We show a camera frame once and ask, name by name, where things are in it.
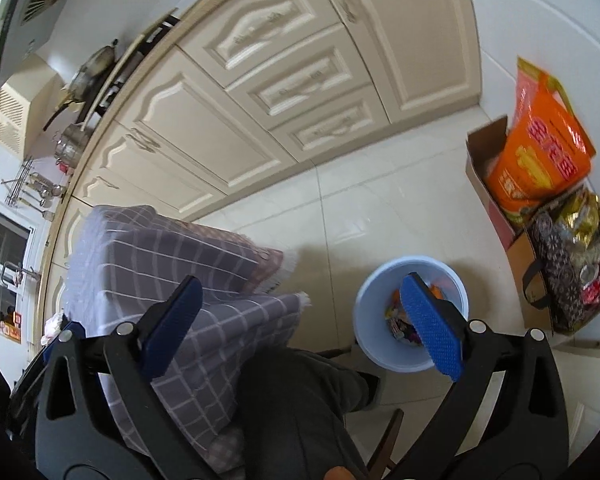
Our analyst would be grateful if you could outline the light blue trash bin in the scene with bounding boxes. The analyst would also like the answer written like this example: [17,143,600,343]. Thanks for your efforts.
[353,256,469,379]

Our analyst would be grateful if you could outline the kitchen window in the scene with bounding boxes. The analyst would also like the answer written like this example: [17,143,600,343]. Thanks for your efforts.
[0,199,34,321]

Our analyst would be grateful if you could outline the right hand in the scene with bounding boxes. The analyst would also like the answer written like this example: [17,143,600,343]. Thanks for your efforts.
[324,466,356,480]

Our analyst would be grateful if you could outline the orange detergent bottle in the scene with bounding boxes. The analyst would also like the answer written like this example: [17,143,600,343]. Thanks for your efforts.
[0,312,22,344]

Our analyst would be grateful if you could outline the purple checked tablecloth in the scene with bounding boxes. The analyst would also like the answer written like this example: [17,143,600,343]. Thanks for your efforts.
[64,206,311,479]

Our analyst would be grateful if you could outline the steel faucet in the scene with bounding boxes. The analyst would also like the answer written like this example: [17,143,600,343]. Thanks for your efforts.
[0,261,41,287]

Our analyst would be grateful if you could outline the dark trousers leg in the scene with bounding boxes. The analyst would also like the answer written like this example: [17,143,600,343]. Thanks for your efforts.
[236,347,382,479]

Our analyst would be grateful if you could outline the black patterned shopping bag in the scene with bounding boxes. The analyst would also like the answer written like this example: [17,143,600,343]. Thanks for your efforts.
[522,185,600,336]

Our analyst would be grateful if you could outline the hanging utensil rack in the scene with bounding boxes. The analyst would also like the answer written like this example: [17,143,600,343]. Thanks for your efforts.
[1,156,67,222]

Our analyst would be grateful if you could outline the steel stock pot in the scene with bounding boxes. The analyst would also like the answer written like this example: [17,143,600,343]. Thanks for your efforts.
[55,124,93,174]

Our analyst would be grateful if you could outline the orange rice bag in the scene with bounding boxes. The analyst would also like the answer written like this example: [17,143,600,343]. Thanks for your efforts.
[484,58,595,229]

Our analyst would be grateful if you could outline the brown cardboard box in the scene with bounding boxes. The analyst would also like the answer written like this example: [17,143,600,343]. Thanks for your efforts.
[465,115,600,334]

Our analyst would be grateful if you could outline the cream upper cabinets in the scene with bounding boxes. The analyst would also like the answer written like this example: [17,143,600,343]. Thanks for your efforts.
[0,54,62,160]

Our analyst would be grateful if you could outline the cream cabinets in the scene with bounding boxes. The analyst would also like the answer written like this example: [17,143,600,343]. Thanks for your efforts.
[36,0,481,315]
[0,54,62,160]

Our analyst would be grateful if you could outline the black gas hob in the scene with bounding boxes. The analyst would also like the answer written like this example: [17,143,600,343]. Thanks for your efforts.
[76,10,180,131]

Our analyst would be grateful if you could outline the cream lower cabinets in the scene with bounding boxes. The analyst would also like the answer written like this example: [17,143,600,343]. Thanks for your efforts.
[36,0,481,315]

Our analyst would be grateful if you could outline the black range hood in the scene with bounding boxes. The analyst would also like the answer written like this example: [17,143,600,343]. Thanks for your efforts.
[0,0,68,89]

